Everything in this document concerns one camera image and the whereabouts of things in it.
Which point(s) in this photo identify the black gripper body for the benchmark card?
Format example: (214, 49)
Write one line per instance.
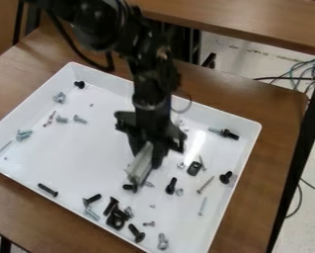
(154, 124)

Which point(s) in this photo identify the pile of screws and bolts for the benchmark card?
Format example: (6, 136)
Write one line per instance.
(170, 186)

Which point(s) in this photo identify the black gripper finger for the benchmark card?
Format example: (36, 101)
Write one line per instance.
(158, 157)
(136, 143)

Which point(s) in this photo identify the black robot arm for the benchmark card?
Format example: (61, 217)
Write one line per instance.
(120, 29)

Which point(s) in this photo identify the white tray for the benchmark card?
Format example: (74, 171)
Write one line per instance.
(89, 158)

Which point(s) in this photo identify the silver metal bar tool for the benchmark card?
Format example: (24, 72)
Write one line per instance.
(139, 168)

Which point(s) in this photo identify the black metal frame post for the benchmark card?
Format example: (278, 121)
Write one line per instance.
(301, 148)

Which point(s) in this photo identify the wooden table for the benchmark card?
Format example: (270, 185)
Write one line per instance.
(252, 19)

